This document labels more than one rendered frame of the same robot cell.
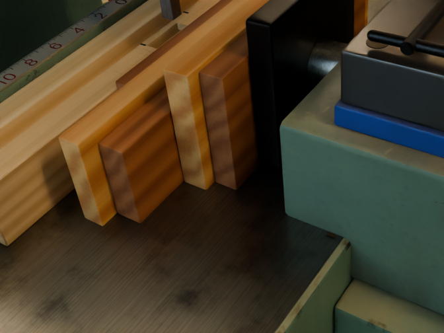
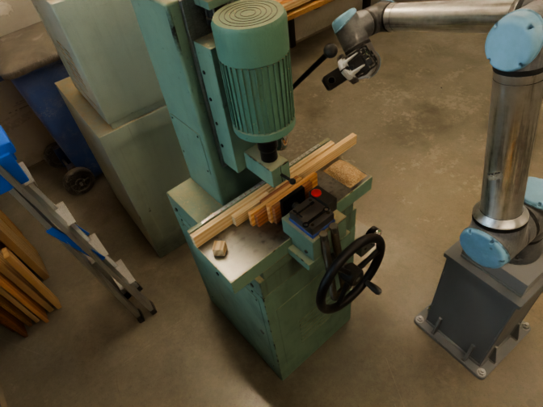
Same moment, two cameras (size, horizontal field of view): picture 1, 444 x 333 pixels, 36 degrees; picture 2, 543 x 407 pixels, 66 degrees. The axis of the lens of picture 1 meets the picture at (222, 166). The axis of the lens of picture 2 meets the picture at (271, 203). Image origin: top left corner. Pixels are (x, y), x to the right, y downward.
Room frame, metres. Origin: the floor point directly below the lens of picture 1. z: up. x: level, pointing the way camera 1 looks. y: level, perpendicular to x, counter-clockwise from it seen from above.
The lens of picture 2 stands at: (-0.54, -0.24, 1.89)
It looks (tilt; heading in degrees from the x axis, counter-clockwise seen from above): 46 degrees down; 16
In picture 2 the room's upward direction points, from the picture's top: 9 degrees counter-clockwise
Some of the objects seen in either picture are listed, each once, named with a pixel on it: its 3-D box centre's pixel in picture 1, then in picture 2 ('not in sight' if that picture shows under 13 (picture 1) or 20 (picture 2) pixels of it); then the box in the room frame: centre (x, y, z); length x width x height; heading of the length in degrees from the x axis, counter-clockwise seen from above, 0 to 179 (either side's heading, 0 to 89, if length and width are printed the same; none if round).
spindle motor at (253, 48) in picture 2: not in sight; (257, 74); (0.40, 0.02, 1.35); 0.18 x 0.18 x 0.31
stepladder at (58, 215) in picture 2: not in sight; (76, 243); (0.38, 0.91, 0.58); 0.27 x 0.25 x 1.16; 138
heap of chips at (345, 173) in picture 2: not in sight; (344, 169); (0.53, -0.20, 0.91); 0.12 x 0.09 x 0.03; 50
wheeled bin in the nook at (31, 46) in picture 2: not in sight; (70, 108); (1.50, 1.60, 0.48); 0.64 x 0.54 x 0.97; 139
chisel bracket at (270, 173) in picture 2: not in sight; (267, 165); (0.41, 0.03, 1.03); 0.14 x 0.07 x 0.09; 50
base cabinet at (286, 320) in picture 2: not in sight; (270, 269); (0.48, 0.11, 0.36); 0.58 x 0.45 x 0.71; 50
